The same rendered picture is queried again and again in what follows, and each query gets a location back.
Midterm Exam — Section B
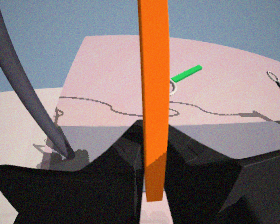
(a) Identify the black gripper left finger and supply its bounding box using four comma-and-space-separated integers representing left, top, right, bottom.
0, 120, 144, 224

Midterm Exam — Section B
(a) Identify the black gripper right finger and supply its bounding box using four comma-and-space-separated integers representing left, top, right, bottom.
164, 123, 280, 224

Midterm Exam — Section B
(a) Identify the orange handle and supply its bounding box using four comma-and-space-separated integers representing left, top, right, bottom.
137, 0, 171, 202

